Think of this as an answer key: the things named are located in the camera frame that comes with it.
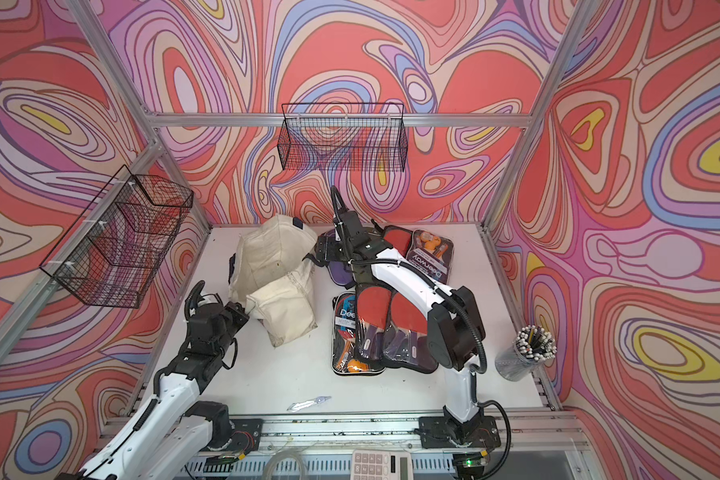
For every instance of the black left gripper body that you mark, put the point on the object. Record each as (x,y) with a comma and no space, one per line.
(232,323)

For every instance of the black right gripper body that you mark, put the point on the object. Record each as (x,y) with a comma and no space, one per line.
(334,249)

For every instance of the purple ping pong paddle case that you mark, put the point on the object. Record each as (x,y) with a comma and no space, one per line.
(340,275)

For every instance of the clear red ping pong case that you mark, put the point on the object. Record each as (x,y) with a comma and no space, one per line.
(399,238)

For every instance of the cream canvas tote bag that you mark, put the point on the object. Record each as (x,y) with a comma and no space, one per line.
(271,277)

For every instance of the black white-trimmed ping pong case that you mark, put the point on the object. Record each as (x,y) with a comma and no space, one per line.
(432,254)

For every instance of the clear red paddle case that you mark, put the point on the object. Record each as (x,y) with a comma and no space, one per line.
(405,338)

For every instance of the clear Deerway ping pong set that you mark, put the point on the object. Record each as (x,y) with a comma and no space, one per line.
(346,360)

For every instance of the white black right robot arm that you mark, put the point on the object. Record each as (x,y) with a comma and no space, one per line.
(448,327)

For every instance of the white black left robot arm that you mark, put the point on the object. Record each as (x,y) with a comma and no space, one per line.
(173,424)

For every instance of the small foil wrapper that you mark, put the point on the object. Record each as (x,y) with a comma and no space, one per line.
(302,405)

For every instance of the white pink calculator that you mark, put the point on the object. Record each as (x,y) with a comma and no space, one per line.
(381,465)

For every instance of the mesh cup of pencils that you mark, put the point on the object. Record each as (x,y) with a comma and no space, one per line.
(532,347)

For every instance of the black wire basket back wall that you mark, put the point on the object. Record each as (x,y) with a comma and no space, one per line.
(334,136)

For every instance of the black wire basket wall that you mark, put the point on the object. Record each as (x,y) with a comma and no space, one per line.
(122,246)
(334,136)

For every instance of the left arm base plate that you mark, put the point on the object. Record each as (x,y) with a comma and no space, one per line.
(245,437)

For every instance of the black wire basket left wall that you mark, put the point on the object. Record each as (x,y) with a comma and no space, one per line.
(122,246)

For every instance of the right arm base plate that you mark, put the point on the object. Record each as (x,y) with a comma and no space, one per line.
(445,432)

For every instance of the aluminium rail front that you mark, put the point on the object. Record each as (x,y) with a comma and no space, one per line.
(532,430)

